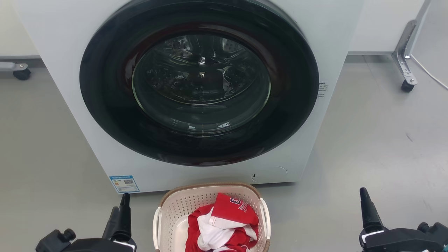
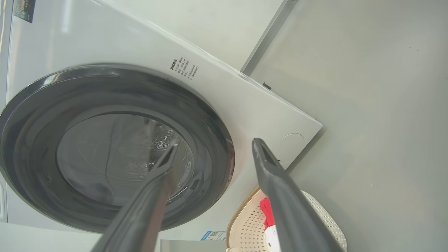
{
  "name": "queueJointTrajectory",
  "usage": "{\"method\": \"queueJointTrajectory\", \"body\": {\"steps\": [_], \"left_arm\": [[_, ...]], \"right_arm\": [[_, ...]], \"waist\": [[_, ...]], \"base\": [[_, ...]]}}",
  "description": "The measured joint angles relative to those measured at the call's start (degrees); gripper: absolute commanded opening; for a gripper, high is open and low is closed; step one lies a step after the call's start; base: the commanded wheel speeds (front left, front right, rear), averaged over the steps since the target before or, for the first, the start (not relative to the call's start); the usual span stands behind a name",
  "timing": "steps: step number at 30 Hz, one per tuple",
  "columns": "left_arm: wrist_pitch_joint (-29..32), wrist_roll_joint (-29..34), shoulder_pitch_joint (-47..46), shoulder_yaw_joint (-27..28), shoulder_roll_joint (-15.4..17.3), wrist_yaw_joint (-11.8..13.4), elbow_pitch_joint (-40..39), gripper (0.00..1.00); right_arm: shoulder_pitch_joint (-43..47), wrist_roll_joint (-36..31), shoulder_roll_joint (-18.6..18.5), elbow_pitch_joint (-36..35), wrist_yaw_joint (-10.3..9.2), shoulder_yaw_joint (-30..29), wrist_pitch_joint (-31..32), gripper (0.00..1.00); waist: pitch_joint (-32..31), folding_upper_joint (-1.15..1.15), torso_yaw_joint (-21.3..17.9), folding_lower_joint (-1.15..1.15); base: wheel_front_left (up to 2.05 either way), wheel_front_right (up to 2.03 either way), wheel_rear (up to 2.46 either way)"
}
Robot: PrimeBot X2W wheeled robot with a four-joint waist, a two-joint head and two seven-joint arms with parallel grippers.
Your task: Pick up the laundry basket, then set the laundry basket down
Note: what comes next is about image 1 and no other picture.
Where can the cream perforated laundry basket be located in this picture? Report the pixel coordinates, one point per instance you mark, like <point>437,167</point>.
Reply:
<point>175,210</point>

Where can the black round washer door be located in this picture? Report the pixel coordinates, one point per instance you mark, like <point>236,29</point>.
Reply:
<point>105,87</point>

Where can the small black text sticker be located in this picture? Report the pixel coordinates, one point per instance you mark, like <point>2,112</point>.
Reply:
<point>322,89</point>

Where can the blue energy label sticker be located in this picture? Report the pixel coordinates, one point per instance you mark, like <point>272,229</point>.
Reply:
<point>124,184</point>

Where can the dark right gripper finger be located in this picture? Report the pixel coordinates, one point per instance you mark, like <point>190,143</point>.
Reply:
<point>369,211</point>

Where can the short grey metal stand foot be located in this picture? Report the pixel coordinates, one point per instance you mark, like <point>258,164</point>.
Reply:
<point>10,65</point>

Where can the tall silver metal stand leg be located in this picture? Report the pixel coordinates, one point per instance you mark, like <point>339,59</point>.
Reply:
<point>404,45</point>

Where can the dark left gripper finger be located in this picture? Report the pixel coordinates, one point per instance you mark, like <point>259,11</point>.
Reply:
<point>125,217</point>
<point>112,225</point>

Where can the steel perforated washer drum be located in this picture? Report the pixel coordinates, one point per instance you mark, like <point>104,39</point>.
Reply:
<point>175,45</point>

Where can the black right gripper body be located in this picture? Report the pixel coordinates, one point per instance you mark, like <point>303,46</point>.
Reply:
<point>409,241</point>

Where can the round white filter cover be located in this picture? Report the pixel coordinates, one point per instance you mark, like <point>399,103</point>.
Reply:
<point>271,174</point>

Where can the black caster wheel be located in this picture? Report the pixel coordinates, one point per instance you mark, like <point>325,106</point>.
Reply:
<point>22,74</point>
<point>407,86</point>

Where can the white front-load washing machine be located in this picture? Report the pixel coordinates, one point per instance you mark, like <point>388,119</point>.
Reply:
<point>52,42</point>

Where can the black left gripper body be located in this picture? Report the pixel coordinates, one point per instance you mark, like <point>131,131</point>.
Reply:
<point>91,245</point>

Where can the red and white jersey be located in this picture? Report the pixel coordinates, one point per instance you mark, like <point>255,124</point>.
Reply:
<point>231,210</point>

